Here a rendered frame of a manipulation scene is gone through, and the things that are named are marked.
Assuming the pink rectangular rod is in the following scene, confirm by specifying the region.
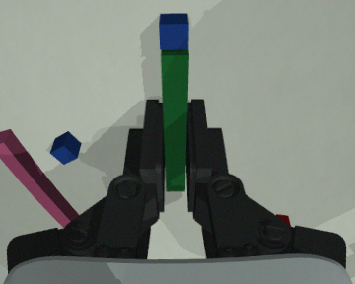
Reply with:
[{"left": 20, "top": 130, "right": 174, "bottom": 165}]
[{"left": 0, "top": 129, "right": 79, "bottom": 228}]

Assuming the small blue block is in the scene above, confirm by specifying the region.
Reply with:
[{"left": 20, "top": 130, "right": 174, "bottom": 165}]
[
  {"left": 50, "top": 131, "right": 82, "bottom": 165},
  {"left": 159, "top": 14, "right": 189, "bottom": 50}
]

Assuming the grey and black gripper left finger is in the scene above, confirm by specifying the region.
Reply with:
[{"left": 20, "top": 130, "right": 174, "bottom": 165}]
[{"left": 7, "top": 100, "right": 165, "bottom": 273}]

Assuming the dark red rod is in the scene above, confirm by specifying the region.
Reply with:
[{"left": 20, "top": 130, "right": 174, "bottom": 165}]
[{"left": 276, "top": 214, "right": 291, "bottom": 227}]

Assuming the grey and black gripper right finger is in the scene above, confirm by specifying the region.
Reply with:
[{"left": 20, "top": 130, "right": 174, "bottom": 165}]
[{"left": 186, "top": 99, "right": 346, "bottom": 270}]

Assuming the green rod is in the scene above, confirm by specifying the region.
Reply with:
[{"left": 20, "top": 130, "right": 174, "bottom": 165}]
[{"left": 161, "top": 49, "right": 189, "bottom": 191}]

